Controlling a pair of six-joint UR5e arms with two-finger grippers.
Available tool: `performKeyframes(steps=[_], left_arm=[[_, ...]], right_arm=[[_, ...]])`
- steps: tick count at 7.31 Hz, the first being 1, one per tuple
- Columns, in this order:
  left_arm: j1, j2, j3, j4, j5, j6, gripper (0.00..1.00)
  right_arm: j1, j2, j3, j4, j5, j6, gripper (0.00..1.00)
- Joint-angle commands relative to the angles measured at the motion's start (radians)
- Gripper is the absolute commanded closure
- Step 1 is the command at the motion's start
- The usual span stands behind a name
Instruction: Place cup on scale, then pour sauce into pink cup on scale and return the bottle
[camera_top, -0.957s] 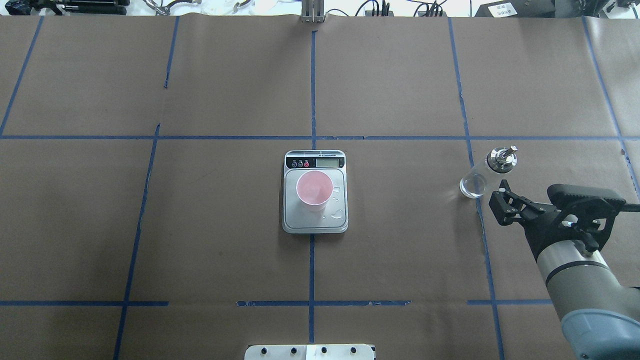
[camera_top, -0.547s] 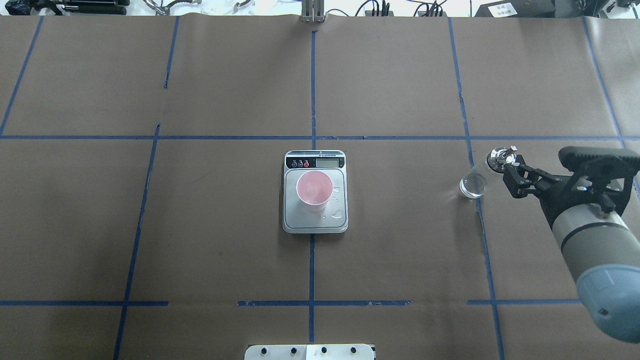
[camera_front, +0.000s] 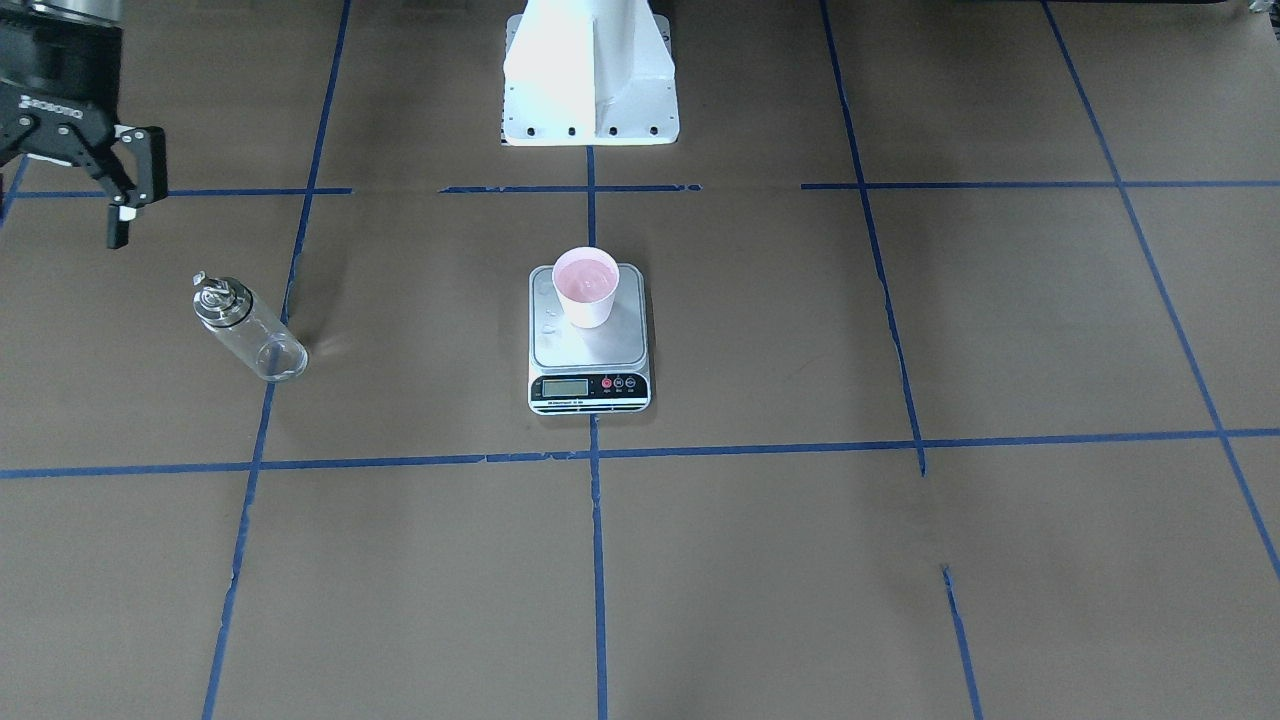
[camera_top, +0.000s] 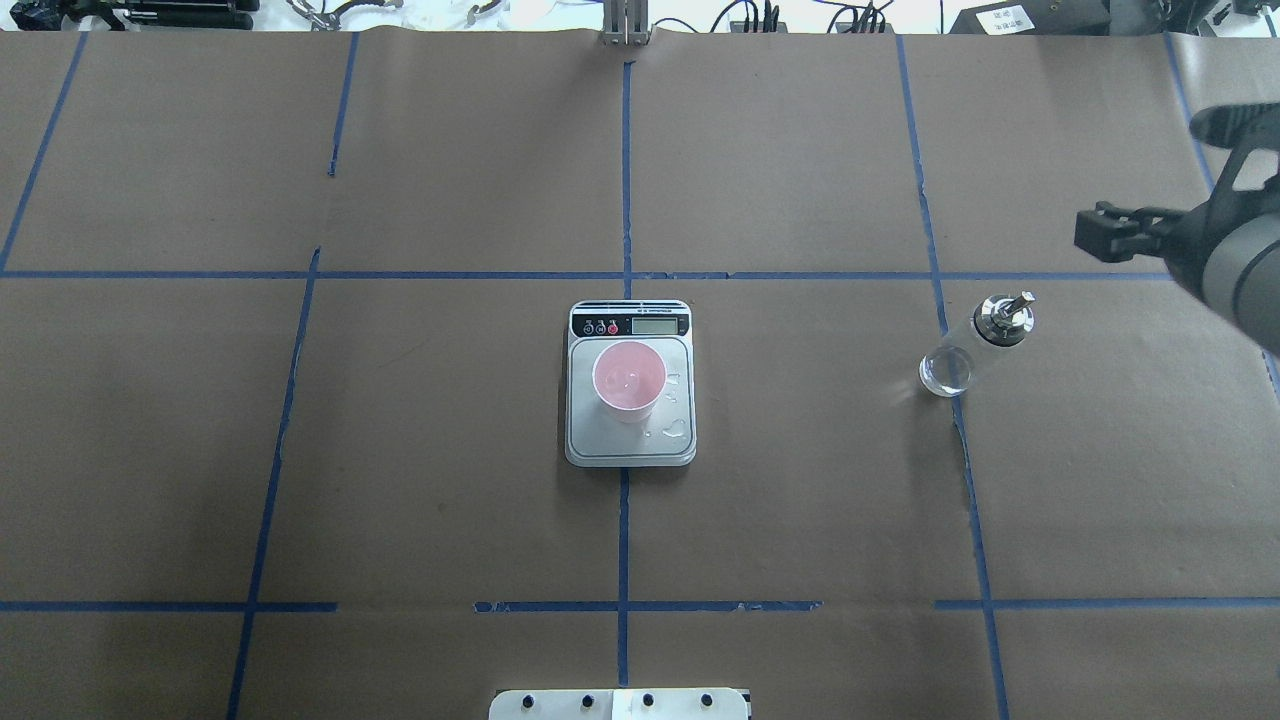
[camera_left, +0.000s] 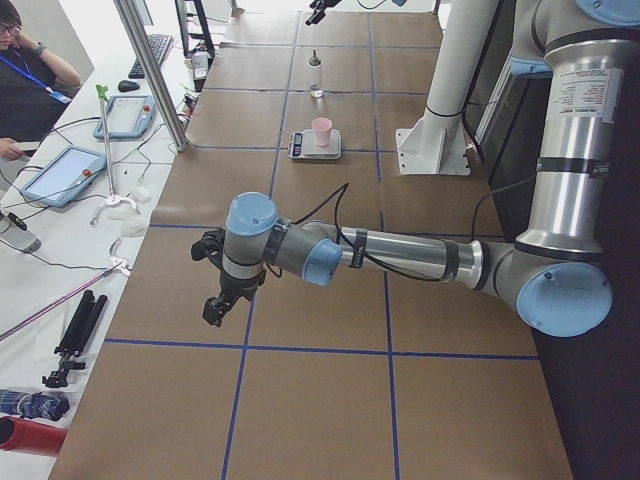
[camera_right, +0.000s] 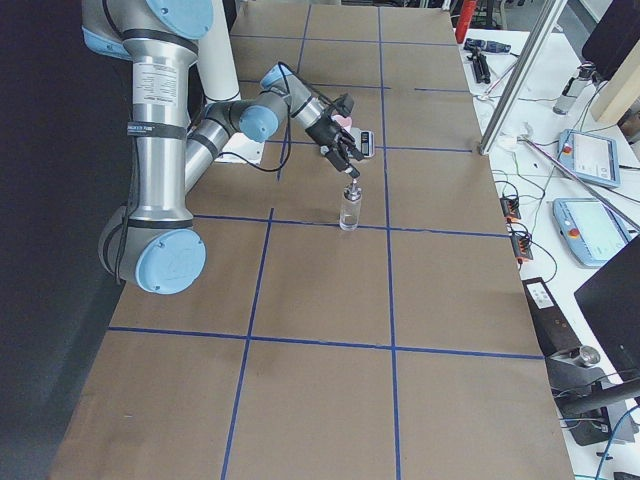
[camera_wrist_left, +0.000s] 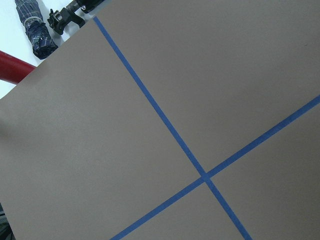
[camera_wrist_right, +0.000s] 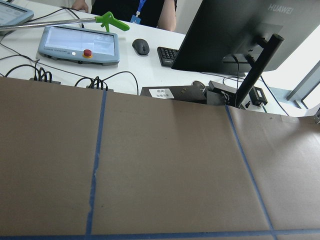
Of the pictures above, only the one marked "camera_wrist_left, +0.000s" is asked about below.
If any blue plaid folded umbrella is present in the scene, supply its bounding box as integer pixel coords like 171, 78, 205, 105
14, 0, 58, 60

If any red cylinder tube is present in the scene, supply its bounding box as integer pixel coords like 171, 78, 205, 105
0, 51, 36, 85

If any black folded tripod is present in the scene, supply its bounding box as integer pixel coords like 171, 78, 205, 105
47, 0, 104, 35

